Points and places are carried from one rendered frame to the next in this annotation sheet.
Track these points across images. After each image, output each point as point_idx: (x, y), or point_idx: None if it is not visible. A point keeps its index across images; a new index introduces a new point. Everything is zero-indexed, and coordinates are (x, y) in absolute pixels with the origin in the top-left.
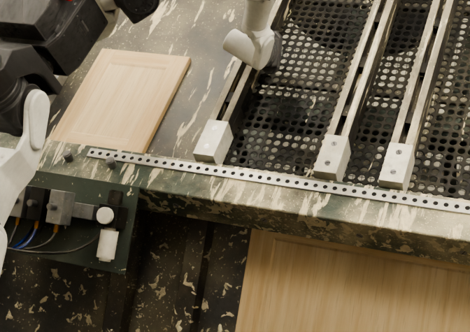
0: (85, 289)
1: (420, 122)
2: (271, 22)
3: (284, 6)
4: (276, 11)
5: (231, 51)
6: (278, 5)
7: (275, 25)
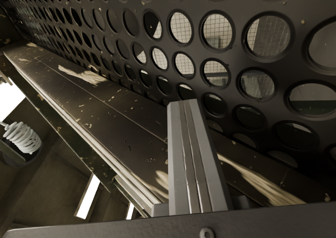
0: None
1: None
2: (92, 139)
3: (74, 87)
4: (70, 117)
5: None
6: (62, 111)
7: (106, 109)
